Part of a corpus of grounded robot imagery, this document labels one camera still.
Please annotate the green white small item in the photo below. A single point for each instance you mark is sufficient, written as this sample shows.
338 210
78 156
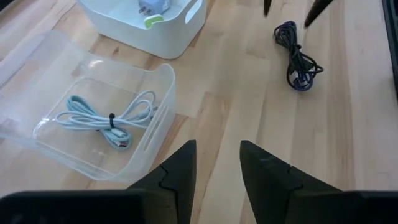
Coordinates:
154 21

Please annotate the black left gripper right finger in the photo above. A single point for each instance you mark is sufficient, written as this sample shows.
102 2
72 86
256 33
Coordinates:
273 193

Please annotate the black table edge frame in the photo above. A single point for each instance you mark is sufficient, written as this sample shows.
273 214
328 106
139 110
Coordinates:
392 46

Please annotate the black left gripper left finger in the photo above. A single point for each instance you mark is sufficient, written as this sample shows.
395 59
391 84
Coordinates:
174 186

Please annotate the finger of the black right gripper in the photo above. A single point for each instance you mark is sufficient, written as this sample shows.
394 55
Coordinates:
267 6
318 9

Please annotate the white charger with green plug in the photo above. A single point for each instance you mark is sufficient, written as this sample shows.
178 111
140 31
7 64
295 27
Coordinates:
154 6

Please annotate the white plastic bin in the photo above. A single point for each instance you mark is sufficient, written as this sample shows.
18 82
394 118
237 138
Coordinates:
161 40

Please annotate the clear plastic bin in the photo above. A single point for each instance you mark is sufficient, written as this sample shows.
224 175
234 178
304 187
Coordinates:
163 90

